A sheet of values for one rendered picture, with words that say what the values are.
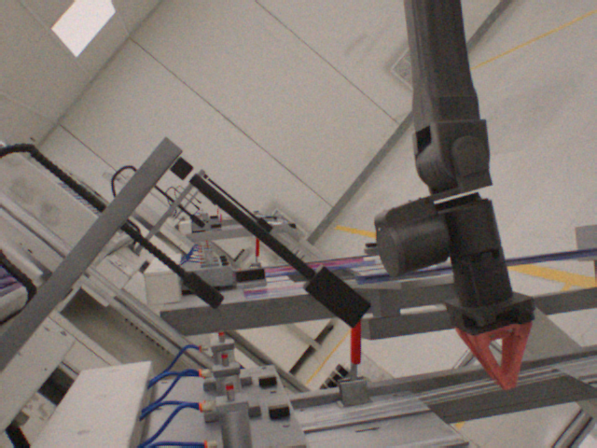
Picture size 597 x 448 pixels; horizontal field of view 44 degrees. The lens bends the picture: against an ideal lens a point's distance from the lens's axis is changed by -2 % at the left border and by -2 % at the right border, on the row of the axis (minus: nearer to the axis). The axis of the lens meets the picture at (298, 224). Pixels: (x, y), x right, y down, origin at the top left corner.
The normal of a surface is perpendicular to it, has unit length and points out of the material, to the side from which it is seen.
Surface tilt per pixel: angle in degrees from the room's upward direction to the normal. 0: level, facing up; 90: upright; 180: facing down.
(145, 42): 90
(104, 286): 90
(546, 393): 90
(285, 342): 90
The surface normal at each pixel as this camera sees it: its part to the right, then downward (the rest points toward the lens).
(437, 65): 0.17, -0.16
